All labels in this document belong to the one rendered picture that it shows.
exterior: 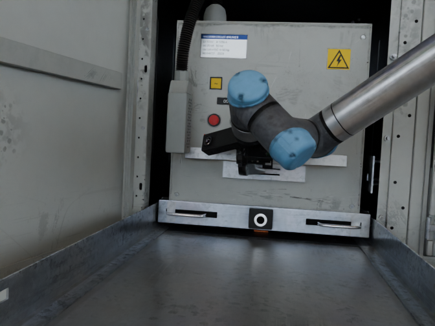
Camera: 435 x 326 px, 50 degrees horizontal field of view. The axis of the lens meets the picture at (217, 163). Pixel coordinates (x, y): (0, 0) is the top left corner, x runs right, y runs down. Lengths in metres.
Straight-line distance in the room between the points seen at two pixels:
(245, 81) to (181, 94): 0.30
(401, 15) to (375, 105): 0.38
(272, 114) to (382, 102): 0.20
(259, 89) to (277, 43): 0.40
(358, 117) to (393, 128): 0.30
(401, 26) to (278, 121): 0.49
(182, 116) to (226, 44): 0.24
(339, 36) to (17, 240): 0.86
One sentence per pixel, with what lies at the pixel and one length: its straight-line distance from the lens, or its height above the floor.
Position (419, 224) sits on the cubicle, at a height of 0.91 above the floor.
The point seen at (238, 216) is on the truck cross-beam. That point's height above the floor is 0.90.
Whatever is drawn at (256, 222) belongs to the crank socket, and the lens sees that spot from 1.18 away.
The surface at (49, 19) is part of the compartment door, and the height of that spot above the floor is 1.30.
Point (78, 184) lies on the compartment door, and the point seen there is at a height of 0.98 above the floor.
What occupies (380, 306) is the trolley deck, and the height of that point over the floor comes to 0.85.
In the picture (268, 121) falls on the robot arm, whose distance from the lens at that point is 0.82.
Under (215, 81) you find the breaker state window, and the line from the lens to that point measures 1.22.
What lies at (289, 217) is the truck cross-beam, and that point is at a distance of 1.20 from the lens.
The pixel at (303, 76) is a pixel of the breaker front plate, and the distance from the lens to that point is 1.21.
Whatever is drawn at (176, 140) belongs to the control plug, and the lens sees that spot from 1.11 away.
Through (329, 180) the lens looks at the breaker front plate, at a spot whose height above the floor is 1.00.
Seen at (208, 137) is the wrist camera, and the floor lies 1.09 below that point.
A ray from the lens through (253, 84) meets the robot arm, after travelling 0.84.
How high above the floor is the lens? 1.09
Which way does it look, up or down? 3 degrees down
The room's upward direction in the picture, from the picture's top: 3 degrees clockwise
